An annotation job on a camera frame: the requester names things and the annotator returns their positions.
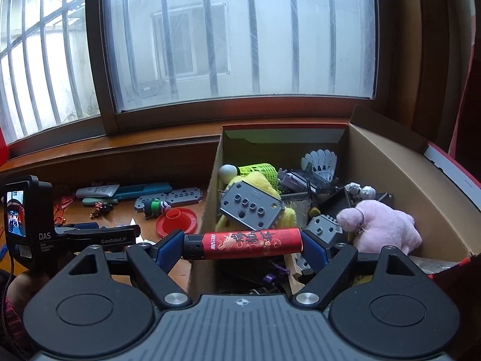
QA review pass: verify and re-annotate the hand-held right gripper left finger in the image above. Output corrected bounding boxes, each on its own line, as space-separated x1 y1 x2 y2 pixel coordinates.
69 229 192 308

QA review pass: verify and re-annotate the red lighter with black cap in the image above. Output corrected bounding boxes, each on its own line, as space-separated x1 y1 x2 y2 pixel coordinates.
182 227 303 261

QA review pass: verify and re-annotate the long grey perforated plate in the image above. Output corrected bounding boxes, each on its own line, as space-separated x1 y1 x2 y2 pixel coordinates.
133 187 206 213

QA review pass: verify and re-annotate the white feather shuttlecock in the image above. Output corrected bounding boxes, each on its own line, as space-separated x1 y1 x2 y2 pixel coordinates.
301 149 337 186

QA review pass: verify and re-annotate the black small box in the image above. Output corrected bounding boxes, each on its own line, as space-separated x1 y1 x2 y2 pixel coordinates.
308 186 362 217

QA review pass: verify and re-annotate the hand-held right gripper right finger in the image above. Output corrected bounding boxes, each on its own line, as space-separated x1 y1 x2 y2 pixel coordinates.
294 229 402 308

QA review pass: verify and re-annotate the red curtain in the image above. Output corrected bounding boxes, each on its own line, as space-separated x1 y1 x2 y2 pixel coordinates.
447 5 481 168

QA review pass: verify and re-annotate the small grey perforated plate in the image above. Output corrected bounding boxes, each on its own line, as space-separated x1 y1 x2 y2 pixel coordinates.
305 214 343 249

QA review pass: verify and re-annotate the red round lid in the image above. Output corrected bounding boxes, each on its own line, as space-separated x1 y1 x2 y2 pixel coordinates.
155 208 200 239

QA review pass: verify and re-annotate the white tube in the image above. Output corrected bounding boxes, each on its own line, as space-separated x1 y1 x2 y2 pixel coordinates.
75 184 121 199

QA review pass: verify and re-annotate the person's left forearm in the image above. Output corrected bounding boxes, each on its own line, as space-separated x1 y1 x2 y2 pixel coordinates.
0 269 51 352

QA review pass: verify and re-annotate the teal long tool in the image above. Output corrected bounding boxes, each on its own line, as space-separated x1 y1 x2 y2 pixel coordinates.
112 182 173 201

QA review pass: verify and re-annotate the white small figurine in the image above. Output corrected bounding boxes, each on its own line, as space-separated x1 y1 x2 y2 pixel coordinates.
344 182 377 201

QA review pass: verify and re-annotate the pink plush toy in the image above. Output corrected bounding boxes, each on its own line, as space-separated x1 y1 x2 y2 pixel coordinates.
336 199 423 255

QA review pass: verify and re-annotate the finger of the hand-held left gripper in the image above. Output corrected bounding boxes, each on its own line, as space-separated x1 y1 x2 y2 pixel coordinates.
56 223 141 238

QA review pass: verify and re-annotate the large window with bars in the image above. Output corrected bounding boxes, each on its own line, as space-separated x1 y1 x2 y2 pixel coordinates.
86 0 388 136

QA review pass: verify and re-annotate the wooden desktop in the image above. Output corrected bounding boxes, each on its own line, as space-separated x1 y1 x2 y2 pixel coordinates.
45 185 211 298

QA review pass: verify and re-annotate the green toy figure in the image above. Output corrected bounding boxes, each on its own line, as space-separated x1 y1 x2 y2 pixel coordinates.
142 197 172 221

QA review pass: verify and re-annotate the red cord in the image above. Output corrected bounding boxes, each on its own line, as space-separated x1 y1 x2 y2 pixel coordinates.
52 195 78 228

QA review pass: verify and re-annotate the small beaded keychain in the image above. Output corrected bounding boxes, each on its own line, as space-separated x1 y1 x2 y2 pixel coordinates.
89 202 114 219

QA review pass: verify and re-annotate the large grey perforated plate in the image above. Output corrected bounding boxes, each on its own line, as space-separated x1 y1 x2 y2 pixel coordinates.
219 179 285 231

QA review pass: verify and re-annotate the side window with bars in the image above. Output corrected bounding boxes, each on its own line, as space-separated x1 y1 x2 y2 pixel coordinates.
0 0 104 147

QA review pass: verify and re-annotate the yellow plush toy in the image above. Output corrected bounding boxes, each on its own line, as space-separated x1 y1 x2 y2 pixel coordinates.
215 172 297 234

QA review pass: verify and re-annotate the white paper scrap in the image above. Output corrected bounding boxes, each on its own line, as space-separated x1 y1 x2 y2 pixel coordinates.
129 217 155 245

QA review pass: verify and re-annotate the purple small clip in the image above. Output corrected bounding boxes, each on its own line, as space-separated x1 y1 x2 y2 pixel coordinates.
262 263 288 285

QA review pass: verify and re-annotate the grey plastic part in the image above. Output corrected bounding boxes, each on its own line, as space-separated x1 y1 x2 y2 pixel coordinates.
277 168 336 197

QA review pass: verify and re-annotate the green plastic shuttlecock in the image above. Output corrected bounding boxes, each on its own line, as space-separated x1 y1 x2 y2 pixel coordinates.
219 162 279 189

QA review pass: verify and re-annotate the cardboard box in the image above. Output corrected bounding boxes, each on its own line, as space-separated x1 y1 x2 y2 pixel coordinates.
187 104 481 298

